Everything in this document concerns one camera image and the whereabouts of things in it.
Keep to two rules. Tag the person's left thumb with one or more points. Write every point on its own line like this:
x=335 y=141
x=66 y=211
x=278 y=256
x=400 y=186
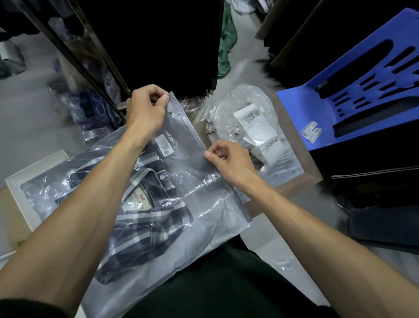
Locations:
x=162 y=102

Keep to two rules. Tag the stack of black clothes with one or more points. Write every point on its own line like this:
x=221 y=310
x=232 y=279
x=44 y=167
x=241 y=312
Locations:
x=376 y=170

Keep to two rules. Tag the person's black sleeve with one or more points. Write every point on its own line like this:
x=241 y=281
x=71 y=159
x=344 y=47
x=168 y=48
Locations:
x=29 y=309

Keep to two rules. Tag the white barcode label strip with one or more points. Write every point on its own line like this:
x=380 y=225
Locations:
x=258 y=131

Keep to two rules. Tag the blue plastic chair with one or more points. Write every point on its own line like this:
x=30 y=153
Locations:
x=301 y=101

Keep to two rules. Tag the small clear plastic scrap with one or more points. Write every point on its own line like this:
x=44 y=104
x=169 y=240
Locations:
x=283 y=263

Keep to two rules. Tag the person's left forearm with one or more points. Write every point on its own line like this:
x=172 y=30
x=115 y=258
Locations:
x=75 y=222

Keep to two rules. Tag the green hanging garment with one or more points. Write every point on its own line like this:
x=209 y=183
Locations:
x=226 y=46

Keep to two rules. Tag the dark metal rack frame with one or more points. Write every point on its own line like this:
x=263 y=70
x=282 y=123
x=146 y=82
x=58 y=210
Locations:
x=98 y=62

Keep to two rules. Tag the person's right forearm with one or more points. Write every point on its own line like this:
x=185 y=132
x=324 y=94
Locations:
x=327 y=242

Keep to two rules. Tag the person's left hand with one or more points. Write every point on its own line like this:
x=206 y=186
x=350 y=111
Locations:
x=144 y=109

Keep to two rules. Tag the small white paper tag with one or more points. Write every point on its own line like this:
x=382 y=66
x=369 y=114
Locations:
x=309 y=127
x=315 y=135

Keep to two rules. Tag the plaid folded shirt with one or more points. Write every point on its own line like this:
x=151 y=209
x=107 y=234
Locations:
x=147 y=222

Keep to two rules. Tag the flat brown cardboard sheet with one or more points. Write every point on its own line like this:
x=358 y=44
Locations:
x=14 y=226

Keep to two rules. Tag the dark blue folded jeans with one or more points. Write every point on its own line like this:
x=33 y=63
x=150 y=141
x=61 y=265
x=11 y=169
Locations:
x=386 y=229

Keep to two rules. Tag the white barcode sticker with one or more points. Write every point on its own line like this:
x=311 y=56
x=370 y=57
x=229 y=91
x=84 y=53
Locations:
x=163 y=144

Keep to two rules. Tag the flat clear plastic bag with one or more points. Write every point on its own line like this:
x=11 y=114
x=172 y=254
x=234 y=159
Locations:
x=284 y=167

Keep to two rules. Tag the person's right hand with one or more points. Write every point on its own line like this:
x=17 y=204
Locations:
x=234 y=167

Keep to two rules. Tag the black hanging garments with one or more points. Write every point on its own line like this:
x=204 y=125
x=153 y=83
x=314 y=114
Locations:
x=157 y=39

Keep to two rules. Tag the person's right thumb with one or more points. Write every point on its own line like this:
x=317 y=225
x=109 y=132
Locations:
x=213 y=160

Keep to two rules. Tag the white shallow box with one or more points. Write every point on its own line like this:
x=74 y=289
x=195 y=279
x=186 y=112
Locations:
x=16 y=186

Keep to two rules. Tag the frosted zip garment bag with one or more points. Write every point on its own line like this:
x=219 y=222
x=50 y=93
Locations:
x=196 y=183

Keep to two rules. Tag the person's dark trousers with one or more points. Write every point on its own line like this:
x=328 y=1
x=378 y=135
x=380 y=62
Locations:
x=229 y=288

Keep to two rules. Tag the crumpled clear plastic bag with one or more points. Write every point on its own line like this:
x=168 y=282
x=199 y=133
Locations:
x=229 y=101

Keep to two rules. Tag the bagged patterned purple clothes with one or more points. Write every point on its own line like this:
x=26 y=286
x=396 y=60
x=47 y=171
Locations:
x=88 y=111

